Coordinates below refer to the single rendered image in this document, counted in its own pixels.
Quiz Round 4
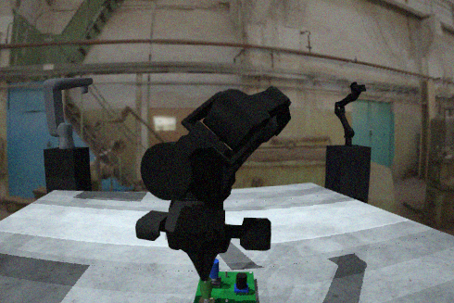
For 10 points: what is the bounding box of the green circuit board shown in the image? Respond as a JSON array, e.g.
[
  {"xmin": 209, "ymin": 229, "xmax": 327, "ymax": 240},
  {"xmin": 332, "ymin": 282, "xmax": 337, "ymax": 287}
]
[{"xmin": 194, "ymin": 259, "xmax": 257, "ymax": 303}]

